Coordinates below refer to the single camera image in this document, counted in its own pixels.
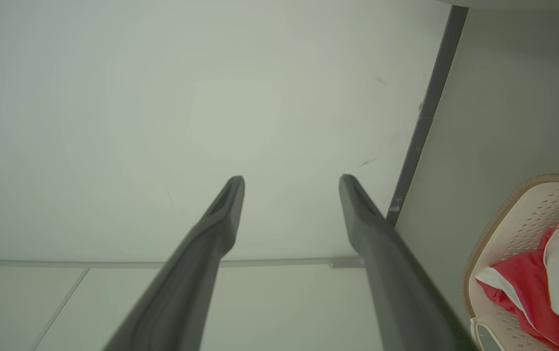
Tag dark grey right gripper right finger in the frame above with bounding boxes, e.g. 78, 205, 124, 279
339, 174, 478, 351

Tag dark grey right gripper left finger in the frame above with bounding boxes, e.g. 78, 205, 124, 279
101, 175, 246, 351

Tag red shorts with white trim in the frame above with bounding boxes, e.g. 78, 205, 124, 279
475, 251, 559, 351

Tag cream perforated laundry basket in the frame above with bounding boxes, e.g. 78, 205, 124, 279
464, 174, 559, 351

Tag black baseboard strip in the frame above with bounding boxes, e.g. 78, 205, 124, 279
386, 5, 469, 227

